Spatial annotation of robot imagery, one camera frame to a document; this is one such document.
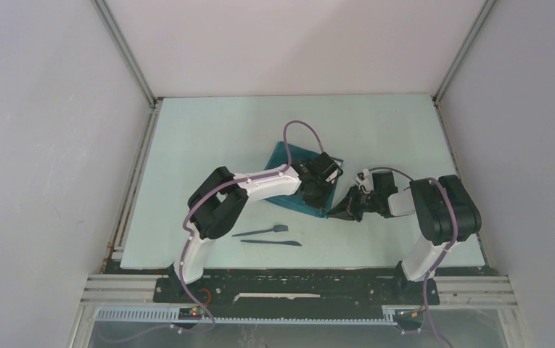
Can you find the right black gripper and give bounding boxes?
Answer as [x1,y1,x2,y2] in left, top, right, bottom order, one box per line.
[326,183,380,222]

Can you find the teal cloth napkin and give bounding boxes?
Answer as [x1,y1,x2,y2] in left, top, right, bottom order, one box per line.
[263,141,345,220]

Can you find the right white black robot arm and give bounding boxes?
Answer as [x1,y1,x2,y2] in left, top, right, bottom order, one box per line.
[327,167,482,303]

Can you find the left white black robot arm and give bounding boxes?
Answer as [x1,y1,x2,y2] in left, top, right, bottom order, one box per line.
[170,152,343,302]

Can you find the dark plastic knife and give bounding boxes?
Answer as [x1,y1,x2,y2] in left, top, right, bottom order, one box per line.
[241,239,302,247]

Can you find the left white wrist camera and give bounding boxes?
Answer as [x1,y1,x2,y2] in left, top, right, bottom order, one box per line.
[326,162,343,183]

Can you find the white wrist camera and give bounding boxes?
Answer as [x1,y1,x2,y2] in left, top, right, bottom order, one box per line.
[355,168,374,191]
[326,162,343,183]

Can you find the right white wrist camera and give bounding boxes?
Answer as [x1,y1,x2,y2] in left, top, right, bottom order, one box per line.
[355,168,374,191]

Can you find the white slotted cable duct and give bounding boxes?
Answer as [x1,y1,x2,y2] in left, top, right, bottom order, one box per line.
[94,306,423,326]

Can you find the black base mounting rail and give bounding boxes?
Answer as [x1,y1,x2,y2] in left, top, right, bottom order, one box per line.
[152,267,440,319]

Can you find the aluminium frame extrusion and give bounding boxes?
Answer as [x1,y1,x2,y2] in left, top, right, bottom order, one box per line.
[67,273,163,348]

